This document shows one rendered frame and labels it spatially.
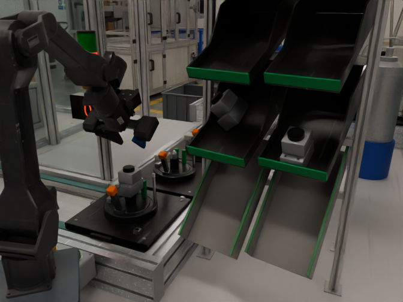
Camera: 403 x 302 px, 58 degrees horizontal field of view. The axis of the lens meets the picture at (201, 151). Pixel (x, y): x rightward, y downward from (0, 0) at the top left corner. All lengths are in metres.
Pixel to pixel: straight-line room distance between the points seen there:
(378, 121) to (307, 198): 0.74
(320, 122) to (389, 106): 0.71
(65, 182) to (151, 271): 0.55
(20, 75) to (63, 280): 0.33
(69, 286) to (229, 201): 0.38
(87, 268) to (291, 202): 0.47
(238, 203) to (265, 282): 0.22
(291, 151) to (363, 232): 0.58
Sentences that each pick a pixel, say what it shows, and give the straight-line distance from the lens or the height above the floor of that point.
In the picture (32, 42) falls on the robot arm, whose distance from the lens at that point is 0.55.
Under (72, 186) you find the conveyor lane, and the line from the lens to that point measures 1.23.
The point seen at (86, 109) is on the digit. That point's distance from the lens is 1.09.
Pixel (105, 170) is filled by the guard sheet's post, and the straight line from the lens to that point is 1.19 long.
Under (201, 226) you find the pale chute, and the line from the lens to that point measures 0.83.
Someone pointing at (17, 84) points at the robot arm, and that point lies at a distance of 0.55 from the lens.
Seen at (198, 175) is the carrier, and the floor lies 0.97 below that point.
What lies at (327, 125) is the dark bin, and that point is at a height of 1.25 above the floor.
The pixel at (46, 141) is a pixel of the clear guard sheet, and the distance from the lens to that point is 1.33.
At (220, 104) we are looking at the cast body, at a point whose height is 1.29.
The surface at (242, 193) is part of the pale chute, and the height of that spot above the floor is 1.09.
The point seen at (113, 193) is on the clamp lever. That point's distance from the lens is 0.90.
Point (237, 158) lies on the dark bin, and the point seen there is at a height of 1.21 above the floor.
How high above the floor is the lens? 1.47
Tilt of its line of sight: 21 degrees down
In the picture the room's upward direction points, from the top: 1 degrees clockwise
